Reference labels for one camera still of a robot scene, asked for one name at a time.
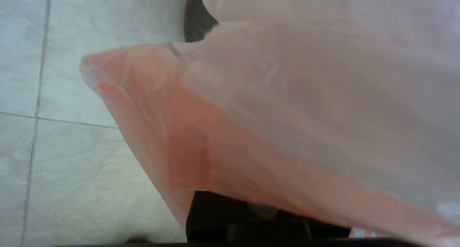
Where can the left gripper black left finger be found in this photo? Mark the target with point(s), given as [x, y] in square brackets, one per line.
[215, 218]

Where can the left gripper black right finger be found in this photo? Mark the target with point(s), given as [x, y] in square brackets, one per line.
[309, 231]

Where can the white trash bag red cartoon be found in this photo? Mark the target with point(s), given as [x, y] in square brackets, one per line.
[287, 96]

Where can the black trash bin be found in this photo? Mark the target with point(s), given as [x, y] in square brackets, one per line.
[196, 20]

